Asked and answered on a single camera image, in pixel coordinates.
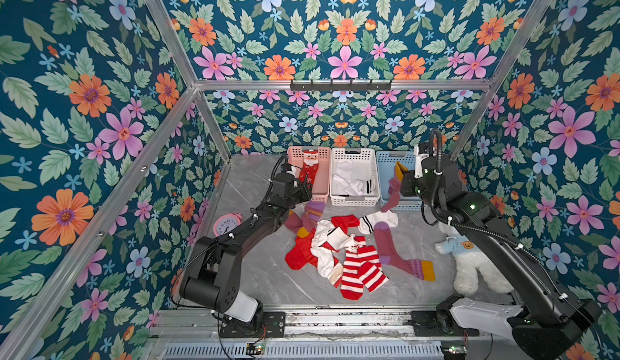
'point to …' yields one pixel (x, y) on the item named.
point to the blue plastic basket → (386, 162)
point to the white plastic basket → (353, 177)
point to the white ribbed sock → (328, 264)
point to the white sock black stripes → (370, 186)
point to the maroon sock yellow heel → (389, 254)
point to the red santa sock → (309, 168)
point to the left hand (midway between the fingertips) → (311, 183)
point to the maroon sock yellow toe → (303, 226)
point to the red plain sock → (301, 255)
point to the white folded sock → (367, 222)
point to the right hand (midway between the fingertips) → (411, 169)
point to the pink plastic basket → (322, 186)
